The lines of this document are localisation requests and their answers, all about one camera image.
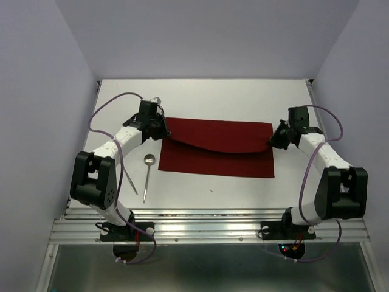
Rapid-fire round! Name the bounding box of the dark red cloth napkin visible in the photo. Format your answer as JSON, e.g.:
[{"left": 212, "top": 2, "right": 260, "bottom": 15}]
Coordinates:
[{"left": 159, "top": 117, "right": 275, "bottom": 178}]

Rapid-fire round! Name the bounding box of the aluminium right side rail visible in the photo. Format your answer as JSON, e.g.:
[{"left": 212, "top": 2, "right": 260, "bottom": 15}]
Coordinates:
[{"left": 305, "top": 79, "right": 326, "bottom": 136}]

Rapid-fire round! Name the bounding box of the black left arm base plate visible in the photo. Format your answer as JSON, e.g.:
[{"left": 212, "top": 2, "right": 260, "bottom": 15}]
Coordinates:
[{"left": 95, "top": 222, "right": 152, "bottom": 242}]

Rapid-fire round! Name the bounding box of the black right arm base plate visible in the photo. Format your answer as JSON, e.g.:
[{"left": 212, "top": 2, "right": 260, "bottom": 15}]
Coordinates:
[{"left": 258, "top": 221, "right": 316, "bottom": 240}]

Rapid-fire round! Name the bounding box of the silver metal spoon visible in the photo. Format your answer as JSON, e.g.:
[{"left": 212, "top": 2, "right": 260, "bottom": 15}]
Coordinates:
[{"left": 143, "top": 153, "right": 156, "bottom": 203}]

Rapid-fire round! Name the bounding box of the aluminium front frame rail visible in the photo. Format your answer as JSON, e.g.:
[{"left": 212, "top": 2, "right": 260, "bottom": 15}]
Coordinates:
[{"left": 48, "top": 207, "right": 372, "bottom": 244}]

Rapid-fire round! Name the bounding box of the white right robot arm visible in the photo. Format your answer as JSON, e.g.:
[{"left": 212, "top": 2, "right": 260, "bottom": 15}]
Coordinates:
[{"left": 269, "top": 106, "right": 368, "bottom": 237}]

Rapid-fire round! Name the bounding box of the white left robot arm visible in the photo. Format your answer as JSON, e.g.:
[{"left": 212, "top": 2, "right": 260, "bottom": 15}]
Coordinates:
[{"left": 70, "top": 97, "right": 170, "bottom": 240}]

